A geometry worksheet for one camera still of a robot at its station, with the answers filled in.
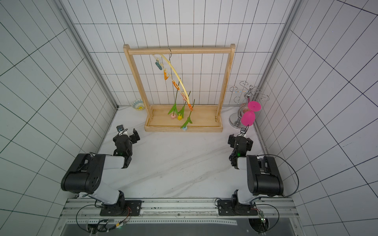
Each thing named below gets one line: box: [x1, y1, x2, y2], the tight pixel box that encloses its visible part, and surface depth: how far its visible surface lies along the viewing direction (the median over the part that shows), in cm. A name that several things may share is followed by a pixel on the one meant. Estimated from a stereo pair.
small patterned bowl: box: [131, 98, 146, 111], surface depth 120 cm
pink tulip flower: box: [167, 80, 181, 120], surface depth 100 cm
